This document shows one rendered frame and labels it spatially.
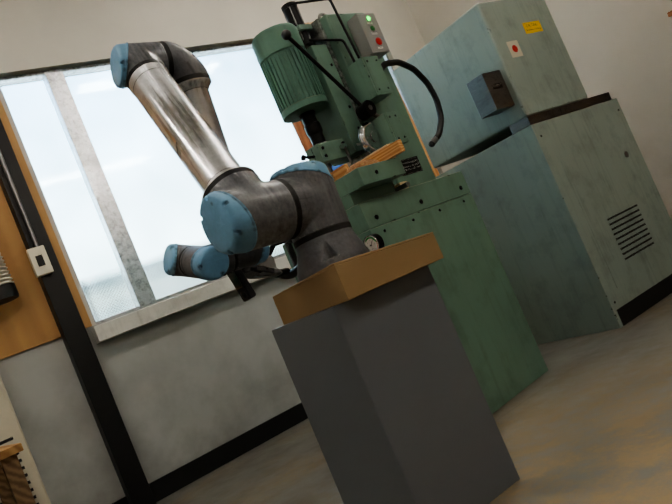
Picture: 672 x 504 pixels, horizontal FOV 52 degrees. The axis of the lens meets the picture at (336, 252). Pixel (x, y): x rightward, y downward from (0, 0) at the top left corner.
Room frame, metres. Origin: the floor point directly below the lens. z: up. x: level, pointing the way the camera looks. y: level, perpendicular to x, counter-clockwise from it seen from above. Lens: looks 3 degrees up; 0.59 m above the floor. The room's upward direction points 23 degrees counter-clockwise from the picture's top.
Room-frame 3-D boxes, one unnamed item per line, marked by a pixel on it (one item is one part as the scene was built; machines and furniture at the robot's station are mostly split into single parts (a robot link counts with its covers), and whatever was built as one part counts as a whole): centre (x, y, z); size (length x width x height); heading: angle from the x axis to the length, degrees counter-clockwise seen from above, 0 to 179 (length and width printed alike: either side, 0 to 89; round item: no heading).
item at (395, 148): (2.41, -0.11, 0.92); 0.62 x 0.02 x 0.04; 43
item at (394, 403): (1.69, 0.02, 0.27); 0.30 x 0.30 x 0.55; 35
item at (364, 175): (2.37, 0.00, 0.87); 0.61 x 0.30 x 0.06; 43
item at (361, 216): (2.51, -0.19, 0.76); 0.57 x 0.45 x 0.09; 133
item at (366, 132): (2.42, -0.28, 1.02); 0.12 x 0.03 x 0.12; 133
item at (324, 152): (2.44, -0.11, 1.03); 0.14 x 0.07 x 0.09; 133
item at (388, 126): (2.44, -0.34, 1.02); 0.09 x 0.07 x 0.12; 43
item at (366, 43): (2.54, -0.43, 1.40); 0.10 x 0.06 x 0.16; 133
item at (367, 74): (2.46, -0.36, 1.22); 0.09 x 0.08 x 0.15; 133
